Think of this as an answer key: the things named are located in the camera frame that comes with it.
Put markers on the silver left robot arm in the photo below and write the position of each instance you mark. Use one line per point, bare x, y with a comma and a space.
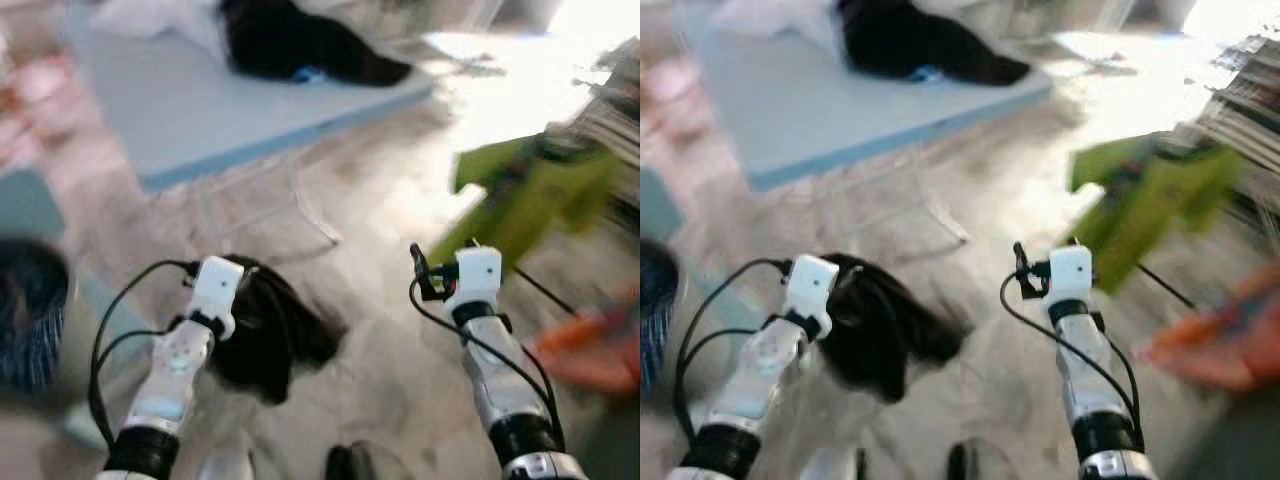
755, 390
170, 390

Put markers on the green t-shirt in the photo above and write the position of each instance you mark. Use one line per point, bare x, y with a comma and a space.
1150, 200
540, 200

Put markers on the silver robot leg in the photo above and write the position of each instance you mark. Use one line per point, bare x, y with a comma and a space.
972, 465
365, 465
830, 465
225, 465

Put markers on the light blue folding table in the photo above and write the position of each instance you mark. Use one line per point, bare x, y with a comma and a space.
820, 110
200, 110

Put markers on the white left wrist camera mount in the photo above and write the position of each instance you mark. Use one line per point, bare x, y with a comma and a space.
812, 292
218, 295

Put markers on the silver robot right leg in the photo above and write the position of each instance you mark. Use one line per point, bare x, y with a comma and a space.
972, 465
365, 465

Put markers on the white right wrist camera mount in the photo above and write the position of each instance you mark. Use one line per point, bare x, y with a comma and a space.
478, 275
1068, 272

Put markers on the blue plaid cloth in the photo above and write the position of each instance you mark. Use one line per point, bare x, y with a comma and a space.
655, 345
30, 350

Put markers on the silver robot left leg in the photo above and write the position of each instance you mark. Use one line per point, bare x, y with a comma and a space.
830, 465
225, 465

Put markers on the orange pink printed garment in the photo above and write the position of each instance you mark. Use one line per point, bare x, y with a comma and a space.
590, 350
1210, 350

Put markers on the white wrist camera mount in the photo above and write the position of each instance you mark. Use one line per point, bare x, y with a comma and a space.
812, 292
218, 295
478, 275
1068, 272

